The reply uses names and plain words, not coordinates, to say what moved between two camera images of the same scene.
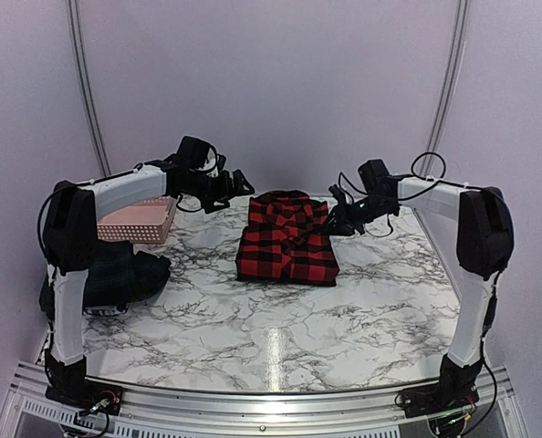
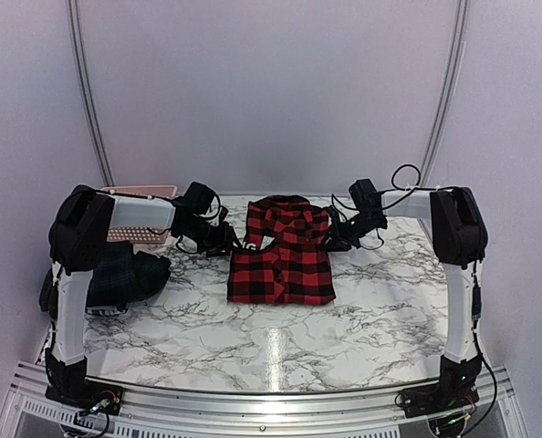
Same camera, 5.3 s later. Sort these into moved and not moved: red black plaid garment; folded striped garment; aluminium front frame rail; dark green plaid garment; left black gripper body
Moved: red black plaid garment; left black gripper body
Not moved: folded striped garment; aluminium front frame rail; dark green plaid garment
